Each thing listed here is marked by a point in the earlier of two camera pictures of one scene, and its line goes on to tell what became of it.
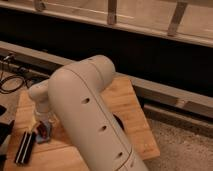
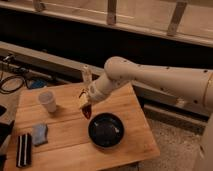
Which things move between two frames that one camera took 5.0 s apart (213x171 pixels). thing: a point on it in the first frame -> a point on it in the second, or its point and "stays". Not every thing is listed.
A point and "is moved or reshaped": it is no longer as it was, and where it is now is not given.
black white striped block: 24,151 stays
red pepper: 42,129 is moved or reshaped
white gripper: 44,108 -> 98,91
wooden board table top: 61,153 stays
